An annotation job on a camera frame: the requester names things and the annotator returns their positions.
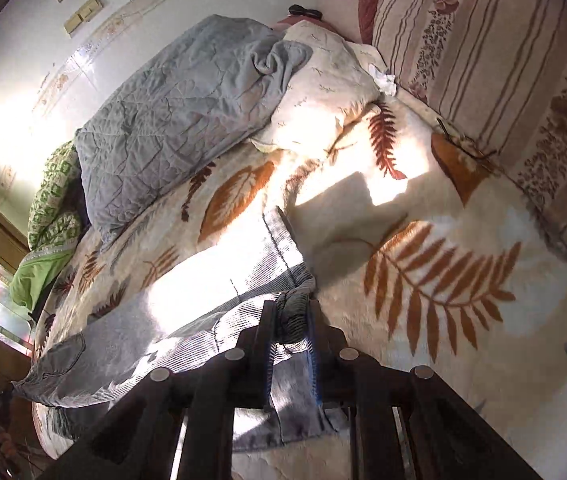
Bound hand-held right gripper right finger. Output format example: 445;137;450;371
307;300;544;480

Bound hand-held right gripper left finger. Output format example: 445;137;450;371
38;300;278;480

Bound grey denim pants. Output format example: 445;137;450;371
11;205;349;453

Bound leaf print fleece blanket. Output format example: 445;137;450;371
28;95;567;480

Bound grey quilted pillow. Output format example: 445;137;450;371
74;14;314;253

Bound green patterned quilt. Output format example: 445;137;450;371
10;140;84;311

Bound cream pillow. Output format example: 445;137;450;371
248;22;381;153

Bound white tissue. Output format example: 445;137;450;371
367;62;397;97

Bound striped patterned bedsheet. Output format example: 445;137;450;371
371;0;567;271

